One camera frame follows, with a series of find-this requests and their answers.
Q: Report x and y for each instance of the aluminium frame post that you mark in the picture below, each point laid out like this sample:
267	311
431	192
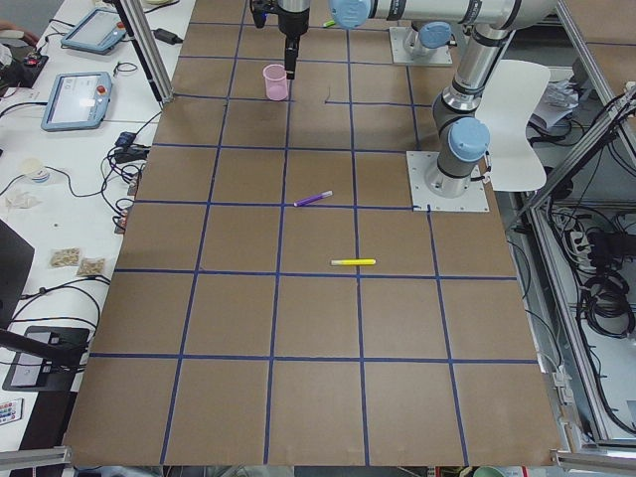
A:
139	32

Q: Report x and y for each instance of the teach pendant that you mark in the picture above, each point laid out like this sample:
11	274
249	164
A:
98	32
78	101

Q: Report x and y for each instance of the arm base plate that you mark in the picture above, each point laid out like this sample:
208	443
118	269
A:
420	47
432	191

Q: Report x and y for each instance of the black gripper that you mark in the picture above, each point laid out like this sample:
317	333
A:
292	23

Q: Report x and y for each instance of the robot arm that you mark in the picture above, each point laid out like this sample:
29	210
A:
347	14
464	139

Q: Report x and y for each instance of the black power adapter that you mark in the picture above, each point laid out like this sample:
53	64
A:
167	37

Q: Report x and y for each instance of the yellow pen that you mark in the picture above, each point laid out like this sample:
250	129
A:
353	262

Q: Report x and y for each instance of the near teach pendant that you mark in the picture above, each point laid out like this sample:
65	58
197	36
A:
78	101

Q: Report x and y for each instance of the far teach pendant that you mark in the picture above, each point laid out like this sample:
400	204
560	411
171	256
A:
98	32

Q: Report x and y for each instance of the purple pen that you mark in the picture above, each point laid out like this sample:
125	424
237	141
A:
312	199

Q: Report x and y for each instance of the white chair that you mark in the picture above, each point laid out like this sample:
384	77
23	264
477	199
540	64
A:
509	99

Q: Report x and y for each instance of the pink mesh cup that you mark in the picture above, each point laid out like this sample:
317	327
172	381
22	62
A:
275	81

